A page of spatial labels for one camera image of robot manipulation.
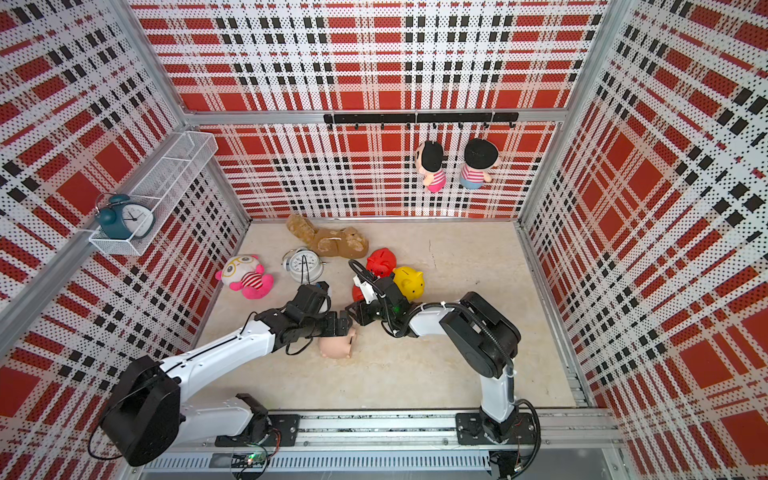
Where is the pink piggy bank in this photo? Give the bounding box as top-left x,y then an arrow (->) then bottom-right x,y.
318,327 -> 356,360

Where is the red piggy bank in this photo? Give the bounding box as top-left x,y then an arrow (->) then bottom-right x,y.
366,248 -> 397,278
352,285 -> 365,302

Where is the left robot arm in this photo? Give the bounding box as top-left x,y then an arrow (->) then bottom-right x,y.
98,282 -> 353,467

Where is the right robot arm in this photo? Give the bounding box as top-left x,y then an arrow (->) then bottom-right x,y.
346,271 -> 522,444

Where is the yellow piggy bank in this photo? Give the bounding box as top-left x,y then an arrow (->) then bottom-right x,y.
393,266 -> 425,302

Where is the silver alarm clock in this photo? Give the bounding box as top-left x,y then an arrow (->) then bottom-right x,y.
282,247 -> 325,284

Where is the pink owl plush toy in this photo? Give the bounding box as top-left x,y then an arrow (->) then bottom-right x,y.
215,255 -> 275,300

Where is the brown plush dog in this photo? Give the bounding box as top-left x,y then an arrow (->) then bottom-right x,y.
286,214 -> 369,259

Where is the green circuit board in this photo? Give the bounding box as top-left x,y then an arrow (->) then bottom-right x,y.
231,453 -> 268,471

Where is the doll with pink shirt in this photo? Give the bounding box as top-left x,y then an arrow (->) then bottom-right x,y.
416,141 -> 446,194

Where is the doll with blue pants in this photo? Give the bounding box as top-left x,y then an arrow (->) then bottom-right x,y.
459,138 -> 499,190

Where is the teal alarm clock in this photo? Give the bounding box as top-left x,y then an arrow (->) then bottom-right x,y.
96,194 -> 155,240

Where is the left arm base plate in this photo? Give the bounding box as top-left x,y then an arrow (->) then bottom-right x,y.
214,414 -> 301,448

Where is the aluminium front rail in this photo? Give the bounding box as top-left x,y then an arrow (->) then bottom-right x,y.
122,407 -> 632,479

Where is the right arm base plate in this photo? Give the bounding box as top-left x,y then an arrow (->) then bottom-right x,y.
455,411 -> 538,446

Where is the white wire shelf basket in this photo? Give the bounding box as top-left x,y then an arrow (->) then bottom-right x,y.
89,131 -> 217,256

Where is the black hook rail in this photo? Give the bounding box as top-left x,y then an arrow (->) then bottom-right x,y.
323,112 -> 520,128

